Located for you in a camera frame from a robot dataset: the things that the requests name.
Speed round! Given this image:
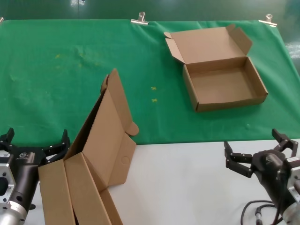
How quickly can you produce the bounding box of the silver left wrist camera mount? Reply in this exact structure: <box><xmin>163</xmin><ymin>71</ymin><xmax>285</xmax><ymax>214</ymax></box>
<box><xmin>0</xmin><ymin>150</ymin><xmax>16</xmax><ymax>208</ymax></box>

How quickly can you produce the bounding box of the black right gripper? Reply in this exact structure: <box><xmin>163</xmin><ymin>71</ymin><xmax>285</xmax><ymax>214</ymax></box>
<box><xmin>224</xmin><ymin>128</ymin><xmax>298</xmax><ymax>211</ymax></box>

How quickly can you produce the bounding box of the black cable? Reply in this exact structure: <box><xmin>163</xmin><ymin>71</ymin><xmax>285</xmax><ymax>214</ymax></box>
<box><xmin>240</xmin><ymin>200</ymin><xmax>285</xmax><ymax>225</ymax></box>

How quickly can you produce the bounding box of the green table cloth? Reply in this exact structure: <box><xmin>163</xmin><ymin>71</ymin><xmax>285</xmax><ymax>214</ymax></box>
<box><xmin>0</xmin><ymin>19</ymin><xmax>300</xmax><ymax>152</ymax></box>

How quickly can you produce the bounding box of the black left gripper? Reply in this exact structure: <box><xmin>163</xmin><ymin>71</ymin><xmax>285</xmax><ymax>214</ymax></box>
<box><xmin>0</xmin><ymin>128</ymin><xmax>70</xmax><ymax>207</ymax></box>

